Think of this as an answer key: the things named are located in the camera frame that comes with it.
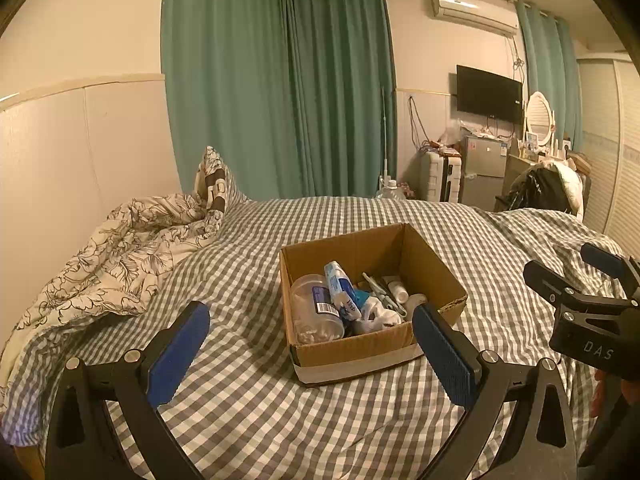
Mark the silver small fridge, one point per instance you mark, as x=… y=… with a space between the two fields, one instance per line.
x=482 y=175

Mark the blue tissue packet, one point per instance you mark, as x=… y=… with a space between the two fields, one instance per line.
x=342 y=290

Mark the clear plastic bag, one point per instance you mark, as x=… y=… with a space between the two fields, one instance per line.
x=454 y=134

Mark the clear water bottle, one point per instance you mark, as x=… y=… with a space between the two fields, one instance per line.
x=391 y=190

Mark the white louvred wardrobe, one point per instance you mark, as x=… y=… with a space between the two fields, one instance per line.
x=612 y=160

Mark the small white bottle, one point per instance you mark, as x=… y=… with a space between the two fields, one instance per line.
x=398 y=291

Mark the wooden dressing table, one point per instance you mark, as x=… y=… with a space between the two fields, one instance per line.
x=520 y=172

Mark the white padded jacket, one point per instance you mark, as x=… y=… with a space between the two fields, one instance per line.
x=570 y=185

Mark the black wall television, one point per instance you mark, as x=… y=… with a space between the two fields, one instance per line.
x=489 y=92

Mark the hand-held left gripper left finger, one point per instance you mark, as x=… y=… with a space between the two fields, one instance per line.
x=175 y=355

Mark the person's right hand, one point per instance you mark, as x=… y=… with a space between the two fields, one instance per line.
x=600 y=390

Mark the brown cardboard box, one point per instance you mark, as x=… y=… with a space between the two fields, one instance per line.
x=350 y=355

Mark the white pole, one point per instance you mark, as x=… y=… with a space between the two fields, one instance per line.
x=386 y=135

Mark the white oval vanity mirror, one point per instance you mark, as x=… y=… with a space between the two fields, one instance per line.
x=539 y=116

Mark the floral quilt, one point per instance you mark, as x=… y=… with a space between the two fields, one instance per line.
x=115 y=260

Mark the white air conditioner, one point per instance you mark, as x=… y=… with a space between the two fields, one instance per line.
x=472 y=12

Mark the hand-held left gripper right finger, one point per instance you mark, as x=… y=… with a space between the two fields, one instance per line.
x=445 y=355

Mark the clear labelled plastic jar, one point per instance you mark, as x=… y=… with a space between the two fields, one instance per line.
x=310 y=305

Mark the white ribbed suitcase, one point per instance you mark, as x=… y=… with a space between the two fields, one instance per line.
x=442 y=180

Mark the white plastic bag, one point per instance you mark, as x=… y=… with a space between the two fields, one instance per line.
x=380 y=317

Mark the teal curtain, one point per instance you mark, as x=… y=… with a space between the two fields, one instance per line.
x=345 y=85
x=547 y=75
x=225 y=80

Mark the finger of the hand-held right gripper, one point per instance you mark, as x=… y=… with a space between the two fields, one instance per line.
x=602 y=259
x=547 y=280

